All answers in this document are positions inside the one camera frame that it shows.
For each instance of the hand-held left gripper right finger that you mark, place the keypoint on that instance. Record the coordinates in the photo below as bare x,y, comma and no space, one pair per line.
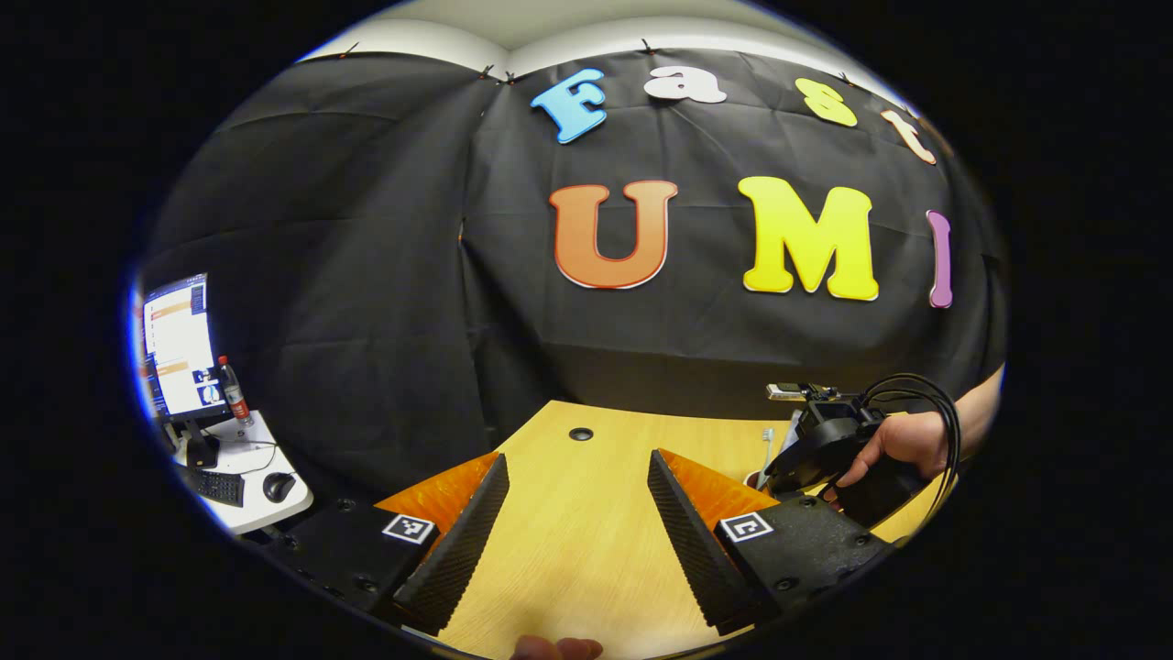
692,550

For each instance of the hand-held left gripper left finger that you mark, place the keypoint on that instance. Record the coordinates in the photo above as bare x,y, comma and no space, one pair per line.
467,541

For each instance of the white toothbrush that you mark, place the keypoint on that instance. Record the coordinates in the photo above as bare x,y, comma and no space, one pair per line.
768,436

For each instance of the wooden desktop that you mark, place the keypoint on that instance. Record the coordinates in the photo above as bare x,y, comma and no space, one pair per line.
586,513

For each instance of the black computer mouse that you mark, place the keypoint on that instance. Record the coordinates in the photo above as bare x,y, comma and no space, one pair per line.
279,488

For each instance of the white side table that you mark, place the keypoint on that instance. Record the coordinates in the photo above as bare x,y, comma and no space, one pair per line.
243,518

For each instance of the black backdrop cloth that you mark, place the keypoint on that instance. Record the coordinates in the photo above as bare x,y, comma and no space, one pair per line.
367,321

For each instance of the black keyboard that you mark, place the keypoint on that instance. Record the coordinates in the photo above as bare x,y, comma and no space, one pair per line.
215,486

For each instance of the red label plastic bottle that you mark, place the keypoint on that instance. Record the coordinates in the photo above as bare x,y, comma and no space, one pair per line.
234,394

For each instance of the computer monitor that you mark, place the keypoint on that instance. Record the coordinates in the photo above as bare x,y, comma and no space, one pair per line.
179,339

